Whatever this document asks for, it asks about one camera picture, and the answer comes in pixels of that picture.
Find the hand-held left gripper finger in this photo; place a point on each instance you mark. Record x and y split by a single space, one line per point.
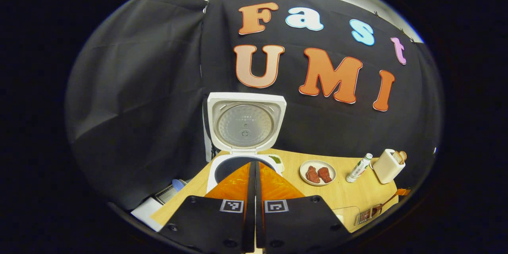
251 214
258 214

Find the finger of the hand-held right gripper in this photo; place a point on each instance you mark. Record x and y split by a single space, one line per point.
404 192

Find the brown wooden spoon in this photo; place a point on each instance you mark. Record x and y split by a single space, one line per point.
383 204

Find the white chopstick holder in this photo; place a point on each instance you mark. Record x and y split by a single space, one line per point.
387 168

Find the white rice cooker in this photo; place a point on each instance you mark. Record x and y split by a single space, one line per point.
244 127

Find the white bottle with green label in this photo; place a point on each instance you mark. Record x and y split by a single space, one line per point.
359 168

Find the white divided dish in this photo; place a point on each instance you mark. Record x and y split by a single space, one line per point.
276 159

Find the clear plastic container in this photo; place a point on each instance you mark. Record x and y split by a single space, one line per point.
349 218

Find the red meat piece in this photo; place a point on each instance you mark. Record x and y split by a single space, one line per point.
324 174
312 174

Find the white round plate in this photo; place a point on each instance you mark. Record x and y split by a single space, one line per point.
317 164

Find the blue round cap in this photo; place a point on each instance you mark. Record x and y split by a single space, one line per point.
178 184

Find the grey ribbed device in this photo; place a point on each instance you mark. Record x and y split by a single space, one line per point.
166 194

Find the white flat box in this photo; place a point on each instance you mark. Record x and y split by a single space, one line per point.
147 214

